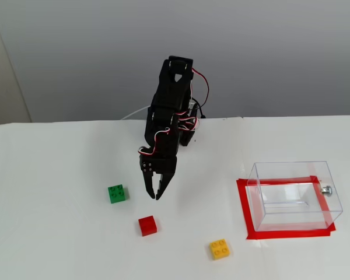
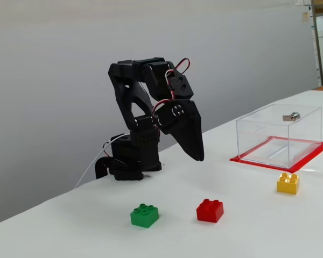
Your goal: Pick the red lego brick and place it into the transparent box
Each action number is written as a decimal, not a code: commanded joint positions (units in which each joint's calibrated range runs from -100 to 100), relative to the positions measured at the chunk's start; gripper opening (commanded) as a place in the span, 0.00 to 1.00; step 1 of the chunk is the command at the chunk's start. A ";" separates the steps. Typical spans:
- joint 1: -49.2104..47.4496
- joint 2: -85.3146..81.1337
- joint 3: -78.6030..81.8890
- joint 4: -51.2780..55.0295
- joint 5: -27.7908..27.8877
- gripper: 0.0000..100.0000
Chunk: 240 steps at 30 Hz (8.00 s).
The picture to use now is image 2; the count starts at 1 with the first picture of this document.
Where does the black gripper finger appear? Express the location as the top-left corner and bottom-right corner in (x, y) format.
(191, 113), (205, 161)
(157, 100), (203, 162)

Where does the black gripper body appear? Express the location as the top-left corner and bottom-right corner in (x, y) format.
(177, 98), (200, 119)

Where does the red lego brick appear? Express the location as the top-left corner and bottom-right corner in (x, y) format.
(196, 198), (224, 224)

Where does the transparent plastic box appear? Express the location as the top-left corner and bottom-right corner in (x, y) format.
(235, 103), (322, 169)

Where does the silver metal box lock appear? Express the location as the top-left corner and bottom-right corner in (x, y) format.
(282, 111), (301, 122)

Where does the yellow lego brick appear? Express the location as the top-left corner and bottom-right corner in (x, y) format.
(276, 173), (300, 195)

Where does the green lego brick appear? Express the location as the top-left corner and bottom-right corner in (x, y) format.
(130, 203), (160, 229)

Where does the black table clamp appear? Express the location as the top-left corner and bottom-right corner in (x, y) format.
(94, 157), (114, 180)

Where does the red white black servo cable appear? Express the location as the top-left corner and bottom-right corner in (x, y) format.
(152, 69), (178, 114)
(174, 58), (192, 75)

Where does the white power cable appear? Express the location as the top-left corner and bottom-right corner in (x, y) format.
(74, 133), (131, 189)

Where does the red rectangular base frame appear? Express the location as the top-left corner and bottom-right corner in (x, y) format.
(229, 135), (323, 173)

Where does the wooden shelf post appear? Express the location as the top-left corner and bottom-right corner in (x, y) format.
(311, 0), (323, 87)

